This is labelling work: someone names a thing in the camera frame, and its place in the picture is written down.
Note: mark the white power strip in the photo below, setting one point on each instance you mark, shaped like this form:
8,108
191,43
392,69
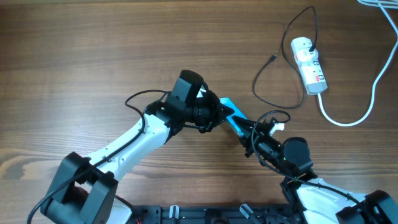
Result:
312,75

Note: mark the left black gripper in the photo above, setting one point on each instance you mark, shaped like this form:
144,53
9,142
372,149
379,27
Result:
217,114

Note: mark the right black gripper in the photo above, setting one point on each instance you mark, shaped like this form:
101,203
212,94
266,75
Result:
247,140

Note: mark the white USB charger plug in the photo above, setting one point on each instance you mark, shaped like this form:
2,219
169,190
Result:
304,56

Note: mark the smartphone with turquoise screen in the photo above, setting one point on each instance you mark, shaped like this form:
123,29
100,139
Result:
232,113

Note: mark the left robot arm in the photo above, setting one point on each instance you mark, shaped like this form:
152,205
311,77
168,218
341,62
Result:
84,187

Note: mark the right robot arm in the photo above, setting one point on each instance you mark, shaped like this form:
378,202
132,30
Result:
310,196

